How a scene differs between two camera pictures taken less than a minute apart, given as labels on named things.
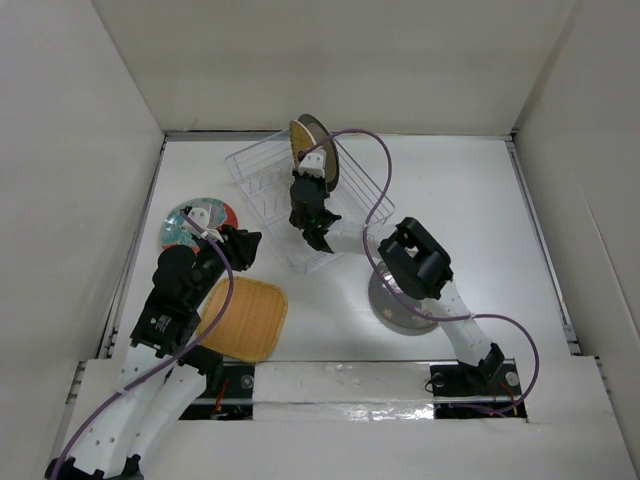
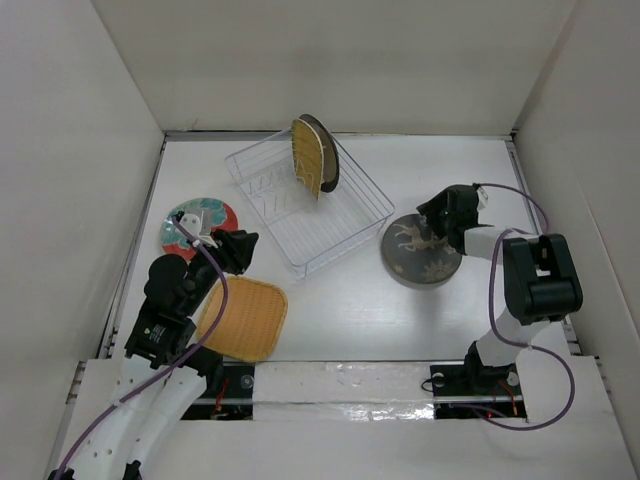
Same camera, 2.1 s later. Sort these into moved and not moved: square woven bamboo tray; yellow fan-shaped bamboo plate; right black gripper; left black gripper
Moved: right black gripper
Not moved: left black gripper; yellow fan-shaped bamboo plate; square woven bamboo tray
